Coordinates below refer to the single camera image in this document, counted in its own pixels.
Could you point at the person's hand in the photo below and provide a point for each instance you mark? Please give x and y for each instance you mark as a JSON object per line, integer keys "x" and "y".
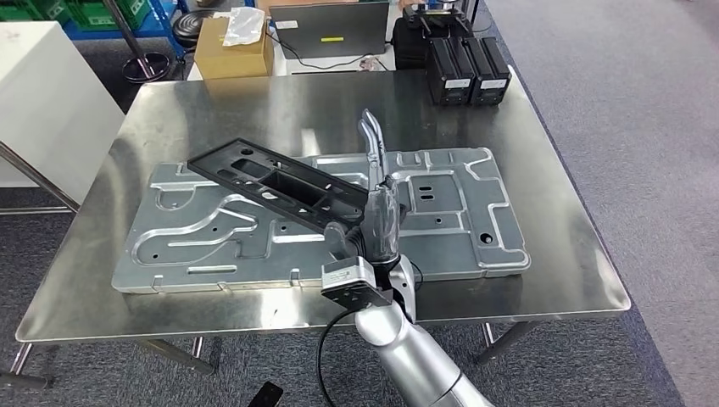
{"x": 409, "y": 3}

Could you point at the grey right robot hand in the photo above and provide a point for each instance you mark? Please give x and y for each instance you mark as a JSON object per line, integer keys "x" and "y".
{"x": 382, "y": 224}

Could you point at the black plastic car part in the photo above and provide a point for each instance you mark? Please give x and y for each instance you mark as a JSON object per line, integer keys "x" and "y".
{"x": 337, "y": 194}

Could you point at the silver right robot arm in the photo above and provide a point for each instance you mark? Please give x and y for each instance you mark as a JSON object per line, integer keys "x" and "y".
{"x": 404, "y": 354}

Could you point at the stainless steel workbench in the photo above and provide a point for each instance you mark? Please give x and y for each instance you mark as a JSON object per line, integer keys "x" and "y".
{"x": 281, "y": 107}

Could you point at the black bag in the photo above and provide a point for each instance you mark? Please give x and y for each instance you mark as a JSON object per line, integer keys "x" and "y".
{"x": 409, "y": 47}

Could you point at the small clear packet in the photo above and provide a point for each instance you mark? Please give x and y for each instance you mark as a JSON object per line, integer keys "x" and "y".
{"x": 369, "y": 63}

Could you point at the black battery box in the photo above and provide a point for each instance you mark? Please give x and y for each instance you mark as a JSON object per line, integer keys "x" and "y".
{"x": 491, "y": 64}
{"x": 449, "y": 67}

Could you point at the grey laptop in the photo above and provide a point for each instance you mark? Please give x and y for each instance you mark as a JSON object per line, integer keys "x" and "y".
{"x": 331, "y": 28}

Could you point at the clear plastic bag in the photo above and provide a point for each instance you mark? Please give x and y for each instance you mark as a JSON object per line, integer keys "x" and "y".
{"x": 242, "y": 25}

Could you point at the brown cardboard box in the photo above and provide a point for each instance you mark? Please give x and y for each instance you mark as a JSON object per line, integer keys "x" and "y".
{"x": 236, "y": 62}

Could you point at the large stamped metal plate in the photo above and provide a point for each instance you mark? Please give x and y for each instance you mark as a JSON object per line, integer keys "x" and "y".
{"x": 196, "y": 247}

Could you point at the black robot foot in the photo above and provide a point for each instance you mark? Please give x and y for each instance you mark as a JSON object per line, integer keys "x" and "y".
{"x": 265, "y": 396}

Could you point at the black round ribbed base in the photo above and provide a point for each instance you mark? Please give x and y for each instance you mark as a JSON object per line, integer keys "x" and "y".
{"x": 191, "y": 25}

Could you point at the blue metal storage rack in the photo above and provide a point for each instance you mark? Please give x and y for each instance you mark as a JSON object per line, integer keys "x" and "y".
{"x": 163, "y": 25}

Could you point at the stanchion with black base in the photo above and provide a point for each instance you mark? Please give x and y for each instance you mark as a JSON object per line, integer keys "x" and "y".
{"x": 146, "y": 68}

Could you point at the green plastic crate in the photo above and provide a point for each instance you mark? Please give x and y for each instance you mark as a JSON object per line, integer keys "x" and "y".
{"x": 92, "y": 14}
{"x": 33, "y": 8}
{"x": 135, "y": 11}

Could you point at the stainless steel side table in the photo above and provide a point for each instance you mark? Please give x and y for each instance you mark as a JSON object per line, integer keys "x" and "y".
{"x": 39, "y": 180}

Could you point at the white cabinet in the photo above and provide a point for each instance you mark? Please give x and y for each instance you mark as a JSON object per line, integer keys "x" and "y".
{"x": 50, "y": 107}

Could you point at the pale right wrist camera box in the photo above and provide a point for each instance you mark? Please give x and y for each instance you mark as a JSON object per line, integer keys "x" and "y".
{"x": 348, "y": 281}

